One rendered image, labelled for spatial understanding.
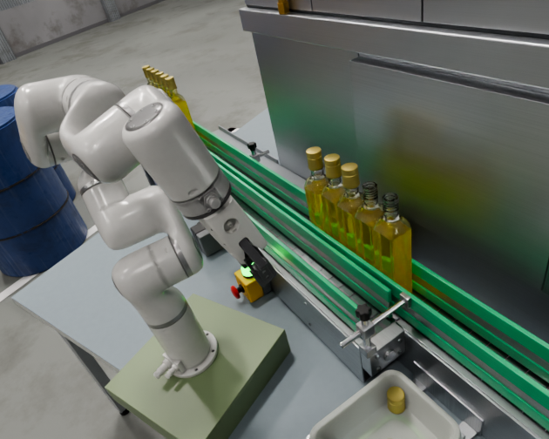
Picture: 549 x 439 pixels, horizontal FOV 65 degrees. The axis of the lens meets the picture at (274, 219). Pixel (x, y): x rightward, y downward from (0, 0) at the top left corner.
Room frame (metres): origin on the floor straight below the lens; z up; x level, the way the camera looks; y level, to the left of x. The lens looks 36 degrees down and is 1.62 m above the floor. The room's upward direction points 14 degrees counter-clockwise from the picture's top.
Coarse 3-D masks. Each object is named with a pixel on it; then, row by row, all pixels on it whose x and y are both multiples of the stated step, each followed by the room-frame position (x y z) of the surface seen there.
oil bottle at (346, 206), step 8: (360, 192) 0.76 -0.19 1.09; (344, 200) 0.75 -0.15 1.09; (352, 200) 0.74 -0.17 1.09; (360, 200) 0.74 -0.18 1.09; (344, 208) 0.74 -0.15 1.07; (352, 208) 0.73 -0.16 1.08; (344, 216) 0.74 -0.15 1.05; (352, 216) 0.72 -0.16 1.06; (344, 224) 0.75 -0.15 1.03; (352, 224) 0.72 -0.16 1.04; (344, 232) 0.75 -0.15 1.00; (352, 232) 0.72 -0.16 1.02; (344, 240) 0.75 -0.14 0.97; (352, 240) 0.73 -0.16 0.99; (352, 248) 0.73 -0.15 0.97
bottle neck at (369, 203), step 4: (364, 184) 0.71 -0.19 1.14; (368, 184) 0.71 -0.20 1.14; (372, 184) 0.71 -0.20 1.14; (376, 184) 0.70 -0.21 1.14; (364, 188) 0.70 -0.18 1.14; (368, 188) 0.69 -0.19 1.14; (372, 188) 0.69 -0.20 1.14; (376, 188) 0.69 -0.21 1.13; (364, 192) 0.70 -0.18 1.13; (368, 192) 0.69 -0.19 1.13; (372, 192) 0.69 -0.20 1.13; (376, 192) 0.69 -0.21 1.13; (364, 196) 0.70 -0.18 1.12; (368, 196) 0.69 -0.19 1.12; (372, 196) 0.69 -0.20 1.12; (376, 196) 0.69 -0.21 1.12; (364, 200) 0.70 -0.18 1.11; (368, 200) 0.69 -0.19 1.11; (372, 200) 0.69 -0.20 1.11; (376, 200) 0.69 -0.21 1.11; (364, 204) 0.70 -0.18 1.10; (368, 204) 0.69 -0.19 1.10; (372, 204) 0.69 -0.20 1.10; (376, 204) 0.69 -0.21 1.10; (368, 208) 0.69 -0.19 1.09; (372, 208) 0.69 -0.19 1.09
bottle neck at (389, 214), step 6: (390, 192) 0.66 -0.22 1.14; (384, 198) 0.65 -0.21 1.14; (390, 198) 0.66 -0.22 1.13; (396, 198) 0.64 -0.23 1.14; (384, 204) 0.64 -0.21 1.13; (390, 204) 0.64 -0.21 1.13; (396, 204) 0.64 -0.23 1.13; (384, 210) 0.64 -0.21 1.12; (390, 210) 0.64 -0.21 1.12; (396, 210) 0.64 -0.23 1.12; (384, 216) 0.65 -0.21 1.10; (390, 216) 0.64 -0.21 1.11; (396, 216) 0.64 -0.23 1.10
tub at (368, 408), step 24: (384, 384) 0.48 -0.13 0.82; (408, 384) 0.46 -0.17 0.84; (336, 408) 0.45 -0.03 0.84; (360, 408) 0.45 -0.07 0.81; (384, 408) 0.46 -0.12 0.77; (408, 408) 0.45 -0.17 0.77; (432, 408) 0.40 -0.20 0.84; (312, 432) 0.41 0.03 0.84; (336, 432) 0.42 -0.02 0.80; (360, 432) 0.43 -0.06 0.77; (384, 432) 0.42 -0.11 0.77; (408, 432) 0.41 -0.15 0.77; (432, 432) 0.39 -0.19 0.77; (456, 432) 0.35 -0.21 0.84
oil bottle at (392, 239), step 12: (384, 228) 0.63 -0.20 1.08; (396, 228) 0.62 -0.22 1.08; (408, 228) 0.63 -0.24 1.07; (384, 240) 0.63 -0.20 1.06; (396, 240) 0.62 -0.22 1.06; (408, 240) 0.63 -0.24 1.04; (384, 252) 0.63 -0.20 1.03; (396, 252) 0.62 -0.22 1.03; (408, 252) 0.63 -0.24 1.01; (384, 264) 0.63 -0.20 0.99; (396, 264) 0.62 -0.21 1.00; (408, 264) 0.63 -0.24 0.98; (396, 276) 0.62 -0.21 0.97; (408, 276) 0.63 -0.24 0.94; (408, 288) 0.63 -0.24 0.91
